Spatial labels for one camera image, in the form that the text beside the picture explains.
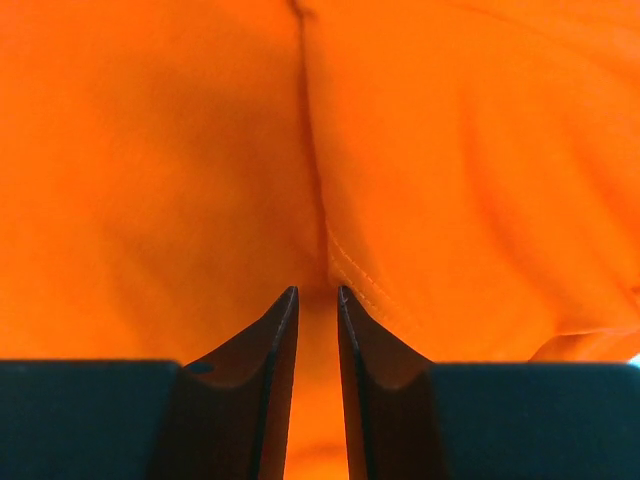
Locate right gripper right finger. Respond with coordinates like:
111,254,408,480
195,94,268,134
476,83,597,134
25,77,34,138
337,286,450,479

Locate orange t-shirt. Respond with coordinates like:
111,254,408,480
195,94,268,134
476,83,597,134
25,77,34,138
1,1,639,479

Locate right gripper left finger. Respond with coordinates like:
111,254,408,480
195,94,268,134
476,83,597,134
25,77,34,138
149,287,299,479

